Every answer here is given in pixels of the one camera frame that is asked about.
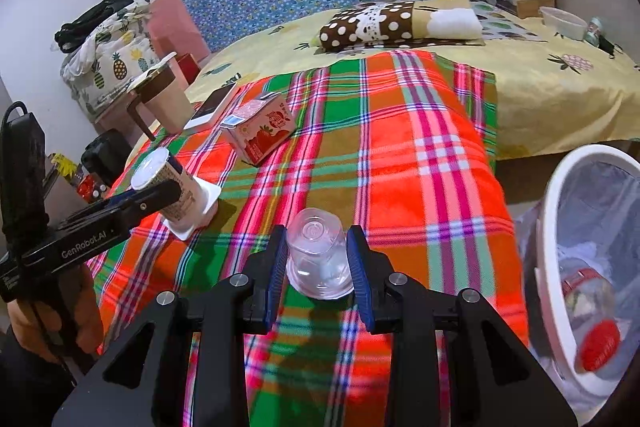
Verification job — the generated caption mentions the small glass jar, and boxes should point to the small glass jar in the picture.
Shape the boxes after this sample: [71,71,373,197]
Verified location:
[582,17,607,48]

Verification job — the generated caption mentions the white trash bin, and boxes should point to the white trash bin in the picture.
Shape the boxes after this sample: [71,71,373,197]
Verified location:
[532,144,640,398]

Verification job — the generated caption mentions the leaf print pillow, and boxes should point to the leaf print pillow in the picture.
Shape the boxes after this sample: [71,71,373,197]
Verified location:
[470,0,548,44]

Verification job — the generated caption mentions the white smartphone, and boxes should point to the white smartphone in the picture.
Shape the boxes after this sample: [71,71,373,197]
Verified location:
[182,83,241,131]

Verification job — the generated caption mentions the clear plastic bin liner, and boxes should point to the clear plastic bin liner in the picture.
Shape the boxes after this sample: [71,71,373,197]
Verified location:
[515,154,640,423]

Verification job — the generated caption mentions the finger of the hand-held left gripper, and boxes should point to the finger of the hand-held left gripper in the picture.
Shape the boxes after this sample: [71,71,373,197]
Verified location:
[57,181,182,234]

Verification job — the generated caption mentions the white bowl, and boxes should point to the white bowl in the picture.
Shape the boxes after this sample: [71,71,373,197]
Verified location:
[539,6,589,42]

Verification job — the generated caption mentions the small black object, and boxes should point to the small black object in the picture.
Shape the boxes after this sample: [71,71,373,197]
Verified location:
[597,34,627,58]

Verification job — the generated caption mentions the white fluffy towel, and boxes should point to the white fluffy towel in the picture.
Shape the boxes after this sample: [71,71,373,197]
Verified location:
[431,7,484,41]

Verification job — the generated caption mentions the red box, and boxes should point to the red box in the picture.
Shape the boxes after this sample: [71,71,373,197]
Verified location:
[172,53,202,86]

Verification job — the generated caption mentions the plaid fleece blanket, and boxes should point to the plaid fleece blanket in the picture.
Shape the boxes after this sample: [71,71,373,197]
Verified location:
[85,49,531,427]

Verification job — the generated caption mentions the brown polka dot pillow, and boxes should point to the brown polka dot pillow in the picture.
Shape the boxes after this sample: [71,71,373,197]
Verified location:
[310,0,486,54]

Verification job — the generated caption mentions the clear plastic cup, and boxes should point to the clear plastic cup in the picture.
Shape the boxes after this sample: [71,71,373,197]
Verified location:
[286,208,355,300]

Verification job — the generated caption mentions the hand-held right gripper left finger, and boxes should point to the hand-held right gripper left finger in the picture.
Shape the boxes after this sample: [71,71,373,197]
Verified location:
[52,224,290,427]

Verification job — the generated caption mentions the beige mug with brown handle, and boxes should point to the beige mug with brown handle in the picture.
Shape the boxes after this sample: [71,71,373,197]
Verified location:
[125,52,196,142]

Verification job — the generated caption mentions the yellow pineapple print bedsheet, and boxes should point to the yellow pineapple print bedsheet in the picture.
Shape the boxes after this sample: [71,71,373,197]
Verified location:
[125,0,640,160]

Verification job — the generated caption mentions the black bag on floor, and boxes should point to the black bag on floor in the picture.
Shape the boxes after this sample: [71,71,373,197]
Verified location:
[80,129,135,188]

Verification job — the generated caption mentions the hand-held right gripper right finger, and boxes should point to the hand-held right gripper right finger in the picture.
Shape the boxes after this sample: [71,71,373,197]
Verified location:
[346,224,578,427]

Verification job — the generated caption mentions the white yogurt cup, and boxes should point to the white yogurt cup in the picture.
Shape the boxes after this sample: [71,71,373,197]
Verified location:
[130,147,222,242]

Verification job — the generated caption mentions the small red bottles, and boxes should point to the small red bottles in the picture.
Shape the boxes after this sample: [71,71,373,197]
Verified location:
[75,174,108,204]

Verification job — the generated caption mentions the pineapple print storage bag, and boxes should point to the pineapple print storage bag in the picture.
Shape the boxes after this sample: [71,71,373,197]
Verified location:
[60,0,156,118]

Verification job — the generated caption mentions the pink stool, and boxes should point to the pink stool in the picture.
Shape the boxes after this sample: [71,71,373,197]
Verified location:
[92,97,151,135]

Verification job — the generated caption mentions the pink strawberry milk carton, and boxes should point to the pink strawberry milk carton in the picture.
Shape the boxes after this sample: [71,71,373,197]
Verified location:
[220,92,296,166]

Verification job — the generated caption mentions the clear bottle with red cap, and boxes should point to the clear bottle with red cap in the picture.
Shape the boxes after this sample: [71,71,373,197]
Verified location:
[560,257,623,374]

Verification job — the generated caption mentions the person's left forearm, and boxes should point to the person's left forearm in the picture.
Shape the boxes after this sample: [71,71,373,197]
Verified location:
[0,334,81,427]

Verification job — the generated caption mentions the person's left hand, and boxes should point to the person's left hand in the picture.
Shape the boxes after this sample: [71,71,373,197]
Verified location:
[7,269,105,365]

